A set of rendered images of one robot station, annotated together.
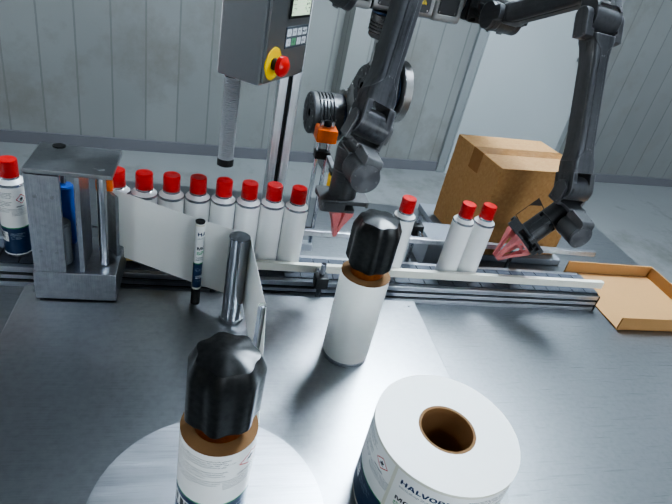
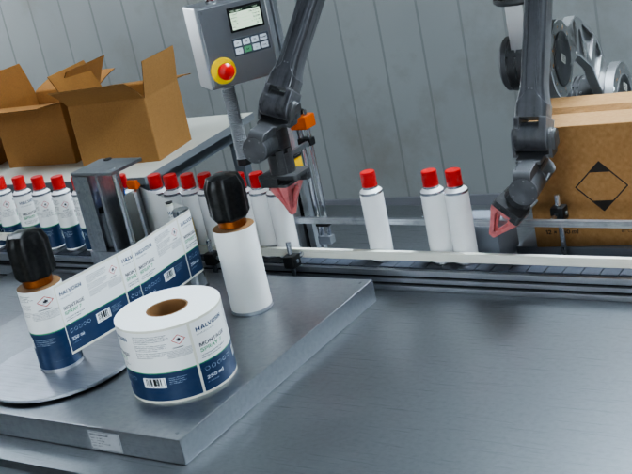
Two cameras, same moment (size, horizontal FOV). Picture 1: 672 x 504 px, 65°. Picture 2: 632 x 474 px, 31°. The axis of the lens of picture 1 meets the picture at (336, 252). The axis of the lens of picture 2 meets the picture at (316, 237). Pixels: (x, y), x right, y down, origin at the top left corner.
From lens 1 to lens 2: 203 cm
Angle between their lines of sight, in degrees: 50
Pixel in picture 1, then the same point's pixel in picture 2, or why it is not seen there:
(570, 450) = (376, 393)
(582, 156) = (522, 97)
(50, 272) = (99, 251)
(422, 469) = (123, 319)
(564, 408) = (425, 370)
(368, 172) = (253, 144)
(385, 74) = (281, 60)
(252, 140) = not seen: outside the picture
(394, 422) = (141, 302)
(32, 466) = (16, 340)
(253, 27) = (199, 47)
